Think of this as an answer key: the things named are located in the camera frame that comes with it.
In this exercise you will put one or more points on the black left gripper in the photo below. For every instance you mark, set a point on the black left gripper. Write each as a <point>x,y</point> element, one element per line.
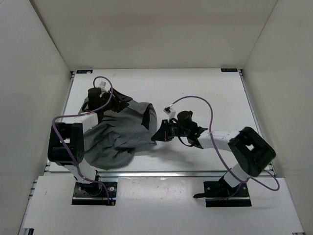
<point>121,100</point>

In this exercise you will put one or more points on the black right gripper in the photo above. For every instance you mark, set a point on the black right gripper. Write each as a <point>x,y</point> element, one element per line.
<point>163,134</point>

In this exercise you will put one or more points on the grey pleated skirt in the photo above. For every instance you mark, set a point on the grey pleated skirt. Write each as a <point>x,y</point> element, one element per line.
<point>113,142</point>

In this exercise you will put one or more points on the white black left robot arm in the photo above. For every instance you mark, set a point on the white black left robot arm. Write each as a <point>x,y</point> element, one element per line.
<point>66,142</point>

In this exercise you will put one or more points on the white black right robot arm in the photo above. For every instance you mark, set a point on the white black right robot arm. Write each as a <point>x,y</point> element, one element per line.
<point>250,150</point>

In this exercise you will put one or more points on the blue label sticker left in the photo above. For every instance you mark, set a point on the blue label sticker left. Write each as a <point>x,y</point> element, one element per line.
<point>84,71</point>

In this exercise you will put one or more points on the blue label sticker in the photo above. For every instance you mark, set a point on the blue label sticker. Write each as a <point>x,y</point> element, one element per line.
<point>228,70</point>
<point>84,71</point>

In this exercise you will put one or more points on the blue label sticker right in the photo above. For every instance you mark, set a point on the blue label sticker right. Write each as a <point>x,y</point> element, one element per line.
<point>228,70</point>

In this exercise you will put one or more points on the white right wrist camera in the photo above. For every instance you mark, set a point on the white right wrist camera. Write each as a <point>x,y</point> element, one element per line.
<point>170,112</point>

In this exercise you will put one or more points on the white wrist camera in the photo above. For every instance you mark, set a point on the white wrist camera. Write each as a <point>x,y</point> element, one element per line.
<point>170,112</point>
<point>102,86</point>

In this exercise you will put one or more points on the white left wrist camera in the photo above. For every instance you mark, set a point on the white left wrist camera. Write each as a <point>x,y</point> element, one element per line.
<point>102,86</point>

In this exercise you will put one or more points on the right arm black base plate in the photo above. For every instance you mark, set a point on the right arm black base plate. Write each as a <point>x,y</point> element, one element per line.
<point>219,196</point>

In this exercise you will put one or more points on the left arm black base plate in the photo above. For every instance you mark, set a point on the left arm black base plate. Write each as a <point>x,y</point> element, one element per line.
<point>94,194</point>

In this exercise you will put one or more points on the aluminium table edge rail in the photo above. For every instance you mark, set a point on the aluminium table edge rail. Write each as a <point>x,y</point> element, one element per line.
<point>161,174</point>

